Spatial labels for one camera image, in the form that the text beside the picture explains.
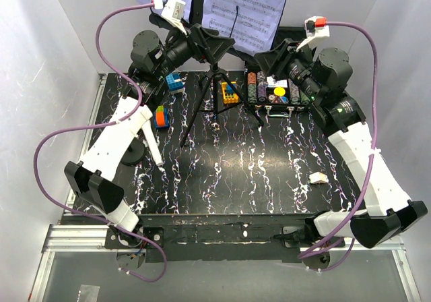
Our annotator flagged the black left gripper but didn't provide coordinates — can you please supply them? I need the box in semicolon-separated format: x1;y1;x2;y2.
156;19;235;80

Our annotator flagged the orange blue toy car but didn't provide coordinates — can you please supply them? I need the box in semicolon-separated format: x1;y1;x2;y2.
154;105;170;129

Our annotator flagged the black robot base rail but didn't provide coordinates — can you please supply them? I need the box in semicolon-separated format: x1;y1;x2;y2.
104;213;341;264

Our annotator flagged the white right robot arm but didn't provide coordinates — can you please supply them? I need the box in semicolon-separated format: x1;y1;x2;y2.
254;39;428;248

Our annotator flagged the black poker chip case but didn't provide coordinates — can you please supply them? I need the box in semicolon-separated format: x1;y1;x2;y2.
240;26;306;107

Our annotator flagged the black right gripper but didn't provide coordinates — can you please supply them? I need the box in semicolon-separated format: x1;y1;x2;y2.
253;38;322;102

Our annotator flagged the small white paper scrap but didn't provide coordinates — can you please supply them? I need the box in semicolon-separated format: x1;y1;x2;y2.
309;172;329;184

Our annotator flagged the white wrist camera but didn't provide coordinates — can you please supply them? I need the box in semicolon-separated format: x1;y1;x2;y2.
296;16;330;52
161;0;187;34

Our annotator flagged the black tripod music stand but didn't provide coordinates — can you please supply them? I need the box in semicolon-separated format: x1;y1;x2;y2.
149;0;264;147

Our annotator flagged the playing card deck box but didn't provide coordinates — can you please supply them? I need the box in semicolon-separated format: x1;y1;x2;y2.
267;76;288;88

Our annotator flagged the blue white brick stack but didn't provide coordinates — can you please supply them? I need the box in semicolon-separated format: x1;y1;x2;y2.
166;73;185;94

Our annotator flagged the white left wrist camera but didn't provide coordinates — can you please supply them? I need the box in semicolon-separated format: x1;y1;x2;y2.
161;0;187;34

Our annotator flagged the black desktop microphone stand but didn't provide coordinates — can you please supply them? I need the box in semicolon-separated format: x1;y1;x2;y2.
121;138;145;167

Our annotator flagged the yellow blue brick frame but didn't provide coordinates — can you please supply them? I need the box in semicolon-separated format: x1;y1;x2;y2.
222;82;240;105

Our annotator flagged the white microphone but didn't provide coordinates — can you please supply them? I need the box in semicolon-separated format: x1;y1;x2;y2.
141;121;163;167

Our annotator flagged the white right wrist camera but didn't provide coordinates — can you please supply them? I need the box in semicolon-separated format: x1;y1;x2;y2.
296;16;330;52

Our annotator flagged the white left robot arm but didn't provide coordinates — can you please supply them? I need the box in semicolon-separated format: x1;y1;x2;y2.
65;24;234;248

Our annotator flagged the yellow dealer chip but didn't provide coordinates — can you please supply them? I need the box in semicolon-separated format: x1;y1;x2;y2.
273;87;286;96

